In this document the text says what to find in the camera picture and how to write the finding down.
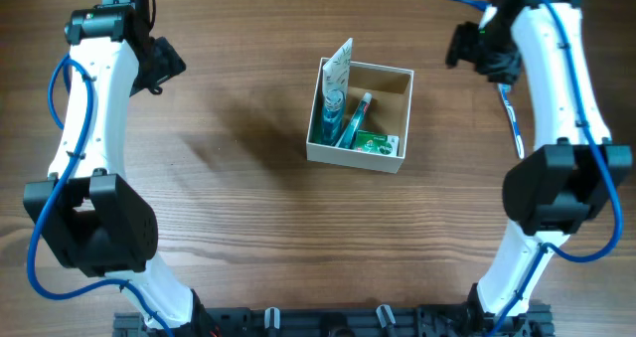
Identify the blue white toothbrush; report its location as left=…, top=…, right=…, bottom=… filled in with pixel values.
left=497, top=84, right=525, bottom=159

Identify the white square box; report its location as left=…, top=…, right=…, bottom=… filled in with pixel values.
left=305, top=62, right=414, bottom=173

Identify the green Dettol soap pack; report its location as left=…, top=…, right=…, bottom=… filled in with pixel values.
left=352, top=130, right=399, bottom=157

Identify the white patterned cream tube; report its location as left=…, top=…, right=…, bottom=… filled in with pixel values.
left=322, top=38, right=354, bottom=96

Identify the blue Listerine mouthwash bottle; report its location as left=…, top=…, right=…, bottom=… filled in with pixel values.
left=321, top=89, right=346, bottom=145

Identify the Colgate toothpaste tube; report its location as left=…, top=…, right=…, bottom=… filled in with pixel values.
left=336, top=92, right=373, bottom=149

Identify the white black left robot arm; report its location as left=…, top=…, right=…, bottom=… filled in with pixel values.
left=23, top=0, right=205, bottom=336

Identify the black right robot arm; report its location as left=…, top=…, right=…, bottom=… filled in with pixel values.
left=446, top=0, right=632, bottom=334

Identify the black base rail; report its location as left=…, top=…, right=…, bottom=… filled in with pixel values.
left=111, top=304, right=556, bottom=337

